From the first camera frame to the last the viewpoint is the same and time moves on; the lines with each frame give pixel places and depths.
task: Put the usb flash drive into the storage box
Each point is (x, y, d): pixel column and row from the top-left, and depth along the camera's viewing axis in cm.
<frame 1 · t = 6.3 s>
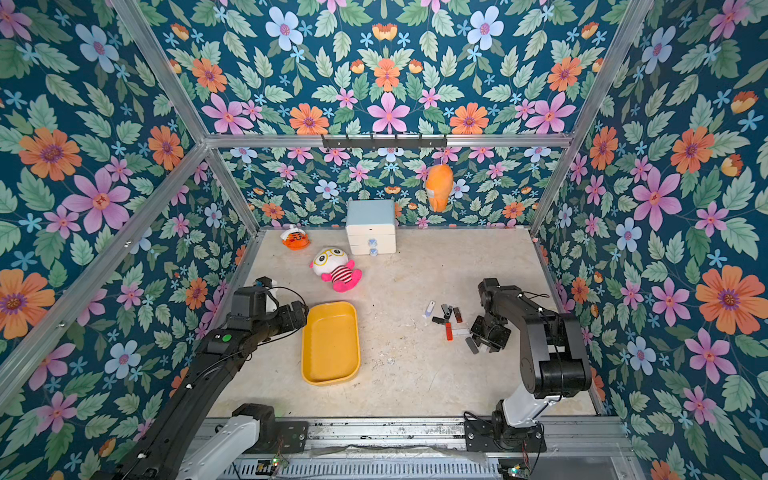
left hand: (297, 309, 80), fingers open
right hand: (483, 342, 90), fingers open
yellow plastic storage box: (330, 347, 92), on the table
white blue mini drawer cabinet: (371, 226, 104), point 15 cm above the table
white pink plush toy: (334, 266, 103), point 7 cm above the table
small orange tiger toy: (295, 239, 113), point 5 cm above the table
orange hanging plush toy: (439, 187, 99), point 26 cm above the table
white usb flash drive: (461, 332, 93), on the table
grey usb flash drive: (471, 344, 91), on the table
dark red usb flash drive: (457, 314, 97), on the table

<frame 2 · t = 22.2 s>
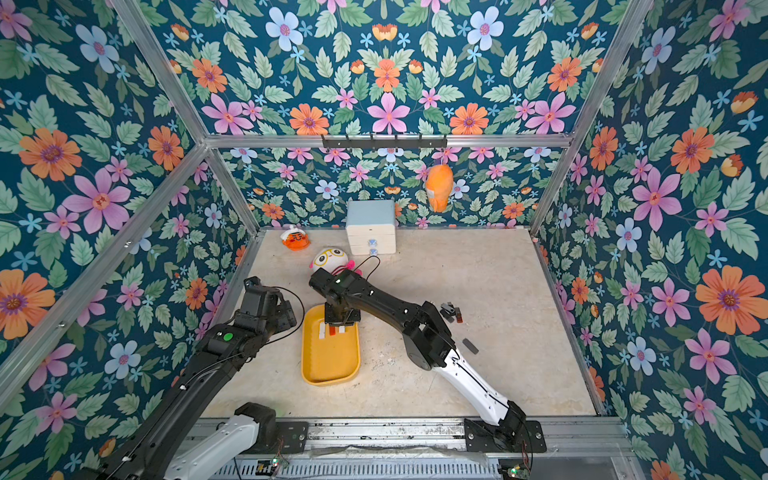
left hand: (282, 310, 79), fingers open
right hand: (336, 322, 91), fingers closed
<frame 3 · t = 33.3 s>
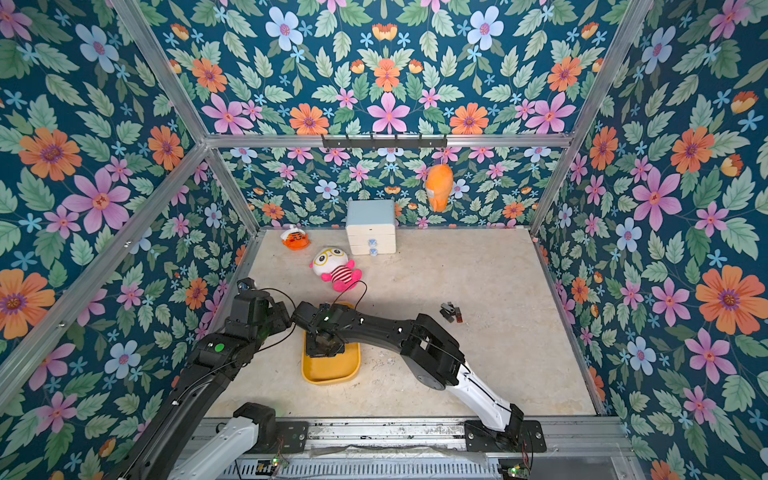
left hand: (278, 309, 77), fingers open
right hand: (314, 352, 85), fingers closed
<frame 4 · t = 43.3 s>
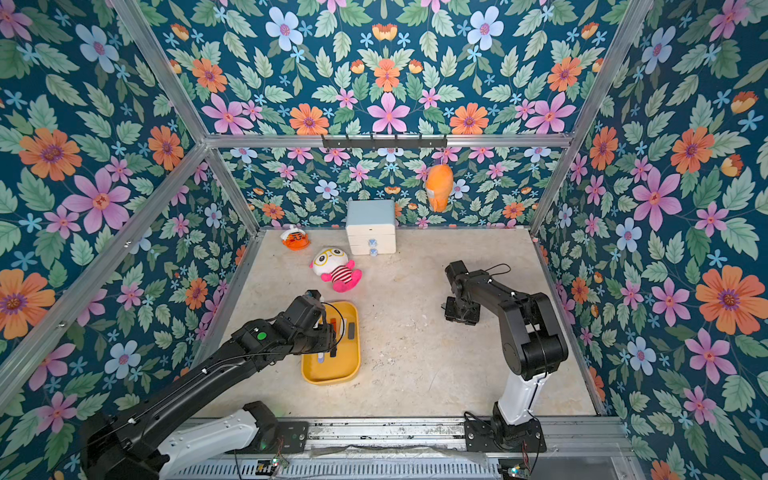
left hand: (333, 334, 78), fingers open
right hand: (457, 316, 94), fingers open
